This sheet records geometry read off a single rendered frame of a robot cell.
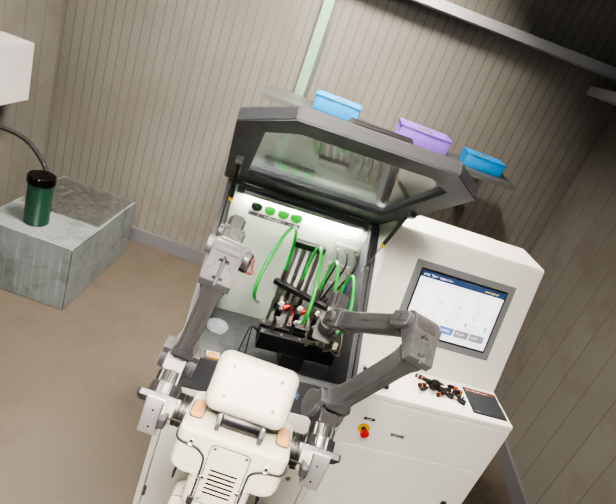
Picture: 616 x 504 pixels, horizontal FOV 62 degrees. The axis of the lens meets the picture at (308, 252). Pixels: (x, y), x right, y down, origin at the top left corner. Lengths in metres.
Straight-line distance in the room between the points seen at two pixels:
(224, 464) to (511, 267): 1.50
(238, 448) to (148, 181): 3.33
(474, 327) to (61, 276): 2.47
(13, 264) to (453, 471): 2.80
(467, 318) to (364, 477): 0.81
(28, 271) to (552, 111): 3.70
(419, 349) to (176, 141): 3.29
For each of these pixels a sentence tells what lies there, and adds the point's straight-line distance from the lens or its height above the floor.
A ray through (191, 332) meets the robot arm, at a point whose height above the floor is 1.38.
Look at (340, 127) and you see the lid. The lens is 1.33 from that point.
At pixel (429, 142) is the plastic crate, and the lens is 3.48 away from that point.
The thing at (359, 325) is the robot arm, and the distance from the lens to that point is 1.48.
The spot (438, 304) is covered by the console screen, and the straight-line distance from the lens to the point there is 2.27.
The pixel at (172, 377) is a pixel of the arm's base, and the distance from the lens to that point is 1.42.
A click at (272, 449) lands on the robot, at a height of 1.24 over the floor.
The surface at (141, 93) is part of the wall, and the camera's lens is 4.28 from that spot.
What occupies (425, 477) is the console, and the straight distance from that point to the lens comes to 2.48.
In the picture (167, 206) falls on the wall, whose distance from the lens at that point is 4.42.
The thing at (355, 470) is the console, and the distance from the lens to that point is 2.39.
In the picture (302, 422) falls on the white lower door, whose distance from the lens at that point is 2.17.
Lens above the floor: 2.17
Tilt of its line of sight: 24 degrees down
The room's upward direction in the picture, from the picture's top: 21 degrees clockwise
